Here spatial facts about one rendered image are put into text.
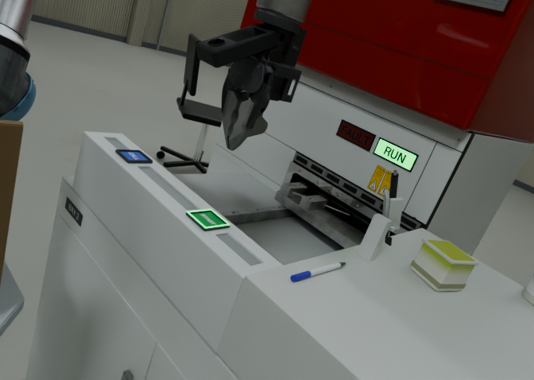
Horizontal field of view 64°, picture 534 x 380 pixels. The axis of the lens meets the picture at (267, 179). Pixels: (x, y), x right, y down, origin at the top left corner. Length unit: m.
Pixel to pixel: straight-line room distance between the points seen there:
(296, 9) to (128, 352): 0.68
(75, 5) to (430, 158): 9.24
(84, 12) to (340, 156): 9.08
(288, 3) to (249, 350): 0.49
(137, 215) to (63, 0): 9.15
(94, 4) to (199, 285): 9.54
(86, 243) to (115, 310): 0.18
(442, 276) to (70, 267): 0.80
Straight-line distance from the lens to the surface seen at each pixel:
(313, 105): 1.31
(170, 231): 0.74
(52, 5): 9.83
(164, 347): 0.81
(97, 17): 10.16
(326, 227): 1.13
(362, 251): 0.81
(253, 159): 1.45
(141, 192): 0.81
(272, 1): 0.64
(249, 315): 0.63
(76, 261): 1.07
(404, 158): 1.15
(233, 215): 1.06
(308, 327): 0.57
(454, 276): 0.84
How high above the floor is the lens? 1.29
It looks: 18 degrees down
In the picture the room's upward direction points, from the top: 20 degrees clockwise
